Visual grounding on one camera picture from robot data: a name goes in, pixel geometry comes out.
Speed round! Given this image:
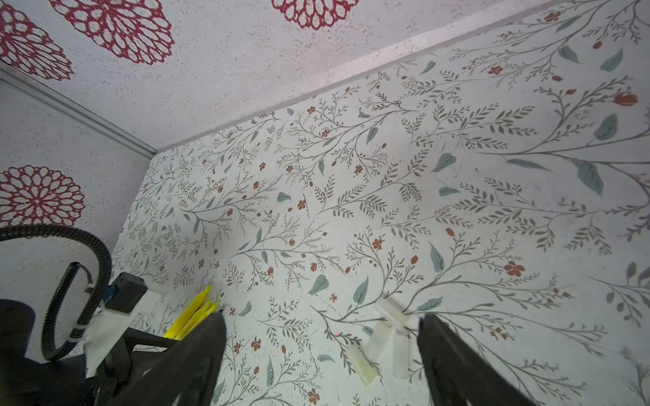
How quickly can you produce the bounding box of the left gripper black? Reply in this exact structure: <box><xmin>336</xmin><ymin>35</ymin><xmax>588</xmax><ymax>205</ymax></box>
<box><xmin>92</xmin><ymin>328</ymin><xmax>177</xmax><ymax>401</ymax></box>

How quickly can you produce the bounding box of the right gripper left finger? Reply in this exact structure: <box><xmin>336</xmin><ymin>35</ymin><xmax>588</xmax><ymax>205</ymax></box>
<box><xmin>109</xmin><ymin>311</ymin><xmax>227</xmax><ymax>405</ymax></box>

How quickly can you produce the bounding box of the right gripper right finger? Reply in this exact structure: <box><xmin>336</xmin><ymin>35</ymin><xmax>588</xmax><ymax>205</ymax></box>
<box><xmin>417</xmin><ymin>314</ymin><xmax>533</xmax><ymax>406</ymax></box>

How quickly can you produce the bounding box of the yellow highlighter pen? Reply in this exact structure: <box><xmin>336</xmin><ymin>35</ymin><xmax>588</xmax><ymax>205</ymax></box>
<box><xmin>175</xmin><ymin>301</ymin><xmax>219</xmax><ymax>341</ymax></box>
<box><xmin>169</xmin><ymin>300</ymin><xmax>213</xmax><ymax>341</ymax></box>
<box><xmin>164</xmin><ymin>285</ymin><xmax>213</xmax><ymax>339</ymax></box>

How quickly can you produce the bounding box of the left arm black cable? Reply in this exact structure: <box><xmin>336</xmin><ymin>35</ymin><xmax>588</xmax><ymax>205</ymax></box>
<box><xmin>0</xmin><ymin>222</ymin><xmax>113</xmax><ymax>362</ymax></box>

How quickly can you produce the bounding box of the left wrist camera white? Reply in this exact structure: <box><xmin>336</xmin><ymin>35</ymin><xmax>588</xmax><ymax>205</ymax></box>
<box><xmin>83</xmin><ymin>272</ymin><xmax>162</xmax><ymax>378</ymax></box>

